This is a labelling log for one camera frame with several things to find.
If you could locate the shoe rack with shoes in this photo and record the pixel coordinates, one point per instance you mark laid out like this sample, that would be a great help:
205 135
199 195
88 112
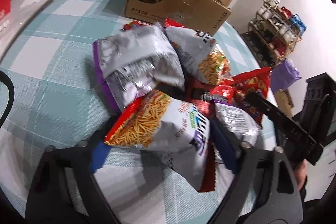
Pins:
273 33

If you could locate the teal plaid tablecloth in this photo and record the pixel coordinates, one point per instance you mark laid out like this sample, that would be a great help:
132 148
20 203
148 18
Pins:
58 102

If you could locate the white noodle snack bag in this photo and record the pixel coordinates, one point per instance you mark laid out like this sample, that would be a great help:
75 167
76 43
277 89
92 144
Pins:
200 55
176 131

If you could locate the red gift bag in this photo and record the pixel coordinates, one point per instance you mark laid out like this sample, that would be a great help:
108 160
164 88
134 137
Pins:
5 8

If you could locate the red chips snack bag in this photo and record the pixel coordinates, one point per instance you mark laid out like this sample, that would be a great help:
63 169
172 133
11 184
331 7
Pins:
237 88

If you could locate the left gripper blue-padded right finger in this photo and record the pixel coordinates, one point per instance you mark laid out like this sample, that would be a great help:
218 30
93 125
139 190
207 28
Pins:
263 190

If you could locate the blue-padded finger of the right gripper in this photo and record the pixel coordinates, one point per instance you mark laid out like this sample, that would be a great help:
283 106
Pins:
299 144

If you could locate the person's right hand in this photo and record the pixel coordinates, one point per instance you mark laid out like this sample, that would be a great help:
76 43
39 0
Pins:
300 174

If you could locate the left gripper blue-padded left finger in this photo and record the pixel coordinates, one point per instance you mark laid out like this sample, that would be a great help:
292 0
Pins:
64 187

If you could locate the white noodle snack bag rear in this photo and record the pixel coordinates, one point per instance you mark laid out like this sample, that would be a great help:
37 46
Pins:
200 55

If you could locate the white marble side table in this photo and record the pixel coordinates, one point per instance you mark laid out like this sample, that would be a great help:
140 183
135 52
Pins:
22 13

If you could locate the small cardboard box on floor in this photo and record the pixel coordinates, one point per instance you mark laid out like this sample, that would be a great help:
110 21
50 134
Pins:
283 102

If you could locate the small silver purple snack bag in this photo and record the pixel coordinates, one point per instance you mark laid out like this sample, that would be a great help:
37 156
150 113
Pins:
238 122

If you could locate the SF cardboard box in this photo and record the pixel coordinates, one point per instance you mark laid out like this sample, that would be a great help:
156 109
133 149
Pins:
203 15

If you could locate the white noodle snack bag front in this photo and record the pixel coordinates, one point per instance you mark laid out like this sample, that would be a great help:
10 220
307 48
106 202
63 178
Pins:
176 131

